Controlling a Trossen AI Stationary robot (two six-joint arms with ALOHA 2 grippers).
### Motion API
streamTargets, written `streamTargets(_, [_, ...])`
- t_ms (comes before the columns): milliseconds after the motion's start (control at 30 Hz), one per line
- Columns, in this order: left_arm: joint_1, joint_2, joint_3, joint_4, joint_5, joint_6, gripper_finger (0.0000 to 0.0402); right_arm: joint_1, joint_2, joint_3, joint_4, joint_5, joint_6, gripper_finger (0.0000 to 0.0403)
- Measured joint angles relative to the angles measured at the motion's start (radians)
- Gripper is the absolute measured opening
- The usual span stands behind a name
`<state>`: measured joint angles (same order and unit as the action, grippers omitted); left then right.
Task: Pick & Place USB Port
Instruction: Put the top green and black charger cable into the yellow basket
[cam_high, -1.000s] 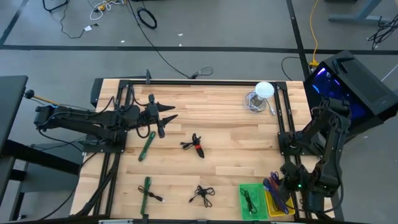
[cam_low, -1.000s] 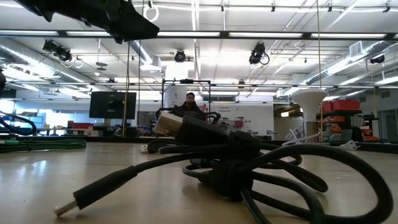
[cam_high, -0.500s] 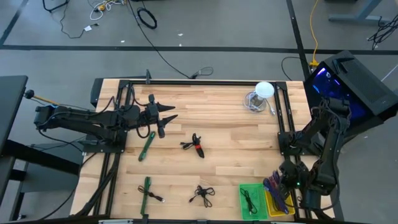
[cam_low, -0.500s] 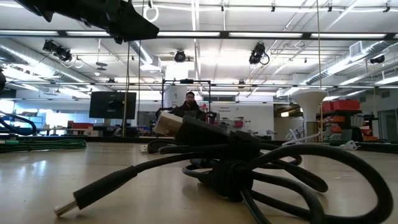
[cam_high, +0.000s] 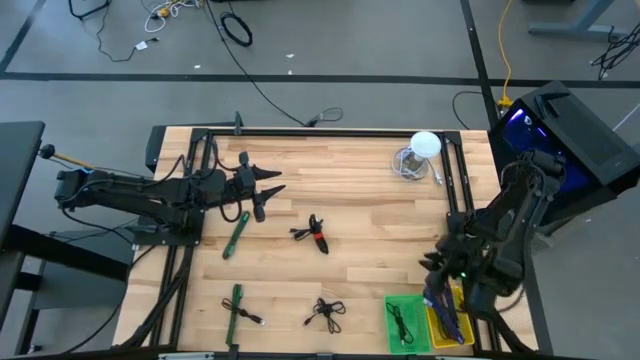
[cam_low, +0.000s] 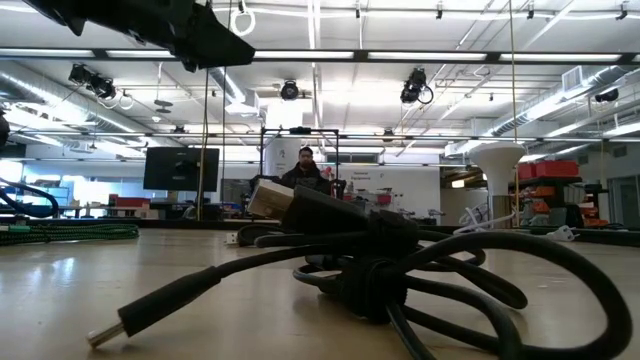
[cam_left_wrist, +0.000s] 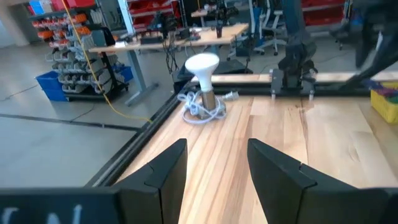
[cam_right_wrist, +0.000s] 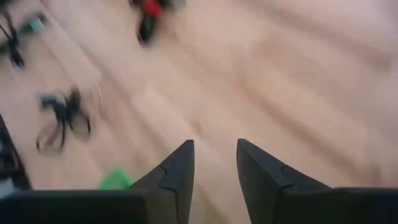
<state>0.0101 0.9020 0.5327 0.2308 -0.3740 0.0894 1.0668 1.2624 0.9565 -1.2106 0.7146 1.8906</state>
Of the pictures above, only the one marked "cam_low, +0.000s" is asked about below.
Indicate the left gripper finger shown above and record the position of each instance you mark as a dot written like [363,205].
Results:
[215,45]

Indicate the black ceiling spotlight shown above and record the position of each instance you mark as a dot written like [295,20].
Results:
[607,95]
[412,87]
[289,91]
[97,85]

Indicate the black monitor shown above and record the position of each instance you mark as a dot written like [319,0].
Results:
[180,170]

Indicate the person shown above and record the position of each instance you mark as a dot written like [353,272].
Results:
[305,175]

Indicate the red box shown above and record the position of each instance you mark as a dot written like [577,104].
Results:
[130,201]

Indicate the red storage bin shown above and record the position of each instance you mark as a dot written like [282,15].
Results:
[557,168]
[526,171]

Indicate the black shelf rack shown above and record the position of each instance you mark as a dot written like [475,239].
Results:
[575,200]

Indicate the silver ventilation duct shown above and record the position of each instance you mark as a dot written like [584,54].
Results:
[575,95]
[60,100]

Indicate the black background rig frame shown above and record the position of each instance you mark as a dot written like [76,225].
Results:
[261,150]

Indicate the black aluminium rig frame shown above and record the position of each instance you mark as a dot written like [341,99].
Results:
[361,56]

